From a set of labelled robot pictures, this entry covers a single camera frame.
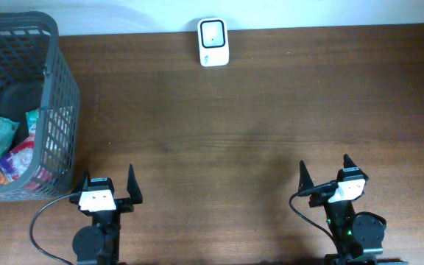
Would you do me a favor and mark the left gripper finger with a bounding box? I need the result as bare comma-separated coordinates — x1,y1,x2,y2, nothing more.
127,164,143,205
73,170,90,193

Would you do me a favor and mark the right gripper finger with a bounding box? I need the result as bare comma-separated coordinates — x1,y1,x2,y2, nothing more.
298,160,314,192
343,154,358,169

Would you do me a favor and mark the red floral tissue pack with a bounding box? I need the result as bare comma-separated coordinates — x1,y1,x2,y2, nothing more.
0,135,35,186

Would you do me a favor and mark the green white tissue pocket pack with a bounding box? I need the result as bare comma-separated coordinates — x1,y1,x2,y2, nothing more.
26,109,40,135

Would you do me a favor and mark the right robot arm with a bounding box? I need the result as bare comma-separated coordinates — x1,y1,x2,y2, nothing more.
289,154,406,265

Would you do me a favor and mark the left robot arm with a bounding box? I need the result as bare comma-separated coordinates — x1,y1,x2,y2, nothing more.
69,166,143,265

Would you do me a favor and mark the white barcode scanner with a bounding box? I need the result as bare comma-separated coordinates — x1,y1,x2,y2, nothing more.
197,18,230,67

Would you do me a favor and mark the grey plastic mesh basket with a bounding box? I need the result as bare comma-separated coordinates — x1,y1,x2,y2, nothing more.
0,11,81,201

